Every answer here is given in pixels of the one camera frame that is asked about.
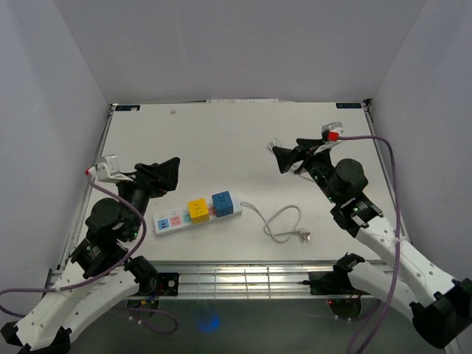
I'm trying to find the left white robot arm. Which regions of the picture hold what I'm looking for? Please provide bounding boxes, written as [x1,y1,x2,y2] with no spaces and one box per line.
[1,155,181,353]

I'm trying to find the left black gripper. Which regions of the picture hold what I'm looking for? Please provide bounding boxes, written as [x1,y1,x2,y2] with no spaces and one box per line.
[110,156,180,239]

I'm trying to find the blue cube socket adapter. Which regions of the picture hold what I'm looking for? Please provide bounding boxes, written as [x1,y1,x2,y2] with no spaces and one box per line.
[212,191,234,218]

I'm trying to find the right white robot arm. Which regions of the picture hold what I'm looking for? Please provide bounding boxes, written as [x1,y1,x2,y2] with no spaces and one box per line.
[272,138,471,349]

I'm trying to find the aluminium rail frame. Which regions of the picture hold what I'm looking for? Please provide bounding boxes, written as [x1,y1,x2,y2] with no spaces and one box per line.
[42,262,406,302]

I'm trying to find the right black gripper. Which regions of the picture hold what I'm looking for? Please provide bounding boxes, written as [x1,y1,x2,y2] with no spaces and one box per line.
[271,139,339,204]

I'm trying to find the right blue corner label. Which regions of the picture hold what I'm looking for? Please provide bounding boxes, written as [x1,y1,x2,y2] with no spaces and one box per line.
[336,103,362,109]

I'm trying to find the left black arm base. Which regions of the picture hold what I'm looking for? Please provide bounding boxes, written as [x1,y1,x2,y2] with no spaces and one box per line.
[136,272,180,297]

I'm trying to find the blue corner label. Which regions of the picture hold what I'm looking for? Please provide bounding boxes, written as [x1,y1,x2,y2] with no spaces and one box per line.
[336,103,362,109]
[114,105,141,111]

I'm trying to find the left blue corner label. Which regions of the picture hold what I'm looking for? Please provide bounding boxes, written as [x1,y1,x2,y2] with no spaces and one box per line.
[114,105,141,111]

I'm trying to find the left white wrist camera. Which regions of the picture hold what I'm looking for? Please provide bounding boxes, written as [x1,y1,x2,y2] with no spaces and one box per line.
[85,155,133,184]

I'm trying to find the white power cord with plug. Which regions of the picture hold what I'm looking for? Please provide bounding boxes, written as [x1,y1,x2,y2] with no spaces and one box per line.
[241,201,310,244]

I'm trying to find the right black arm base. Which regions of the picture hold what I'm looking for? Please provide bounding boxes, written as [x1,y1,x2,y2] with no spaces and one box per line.
[302,271,362,295]

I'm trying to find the white multicolour power strip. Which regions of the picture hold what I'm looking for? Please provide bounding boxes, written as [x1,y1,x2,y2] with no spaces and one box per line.
[153,201,243,237]

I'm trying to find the yellow cube socket adapter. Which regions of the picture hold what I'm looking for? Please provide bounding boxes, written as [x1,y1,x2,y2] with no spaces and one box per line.
[187,198,210,224]

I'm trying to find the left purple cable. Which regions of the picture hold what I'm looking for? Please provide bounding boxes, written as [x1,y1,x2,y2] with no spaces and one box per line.
[0,173,180,336]

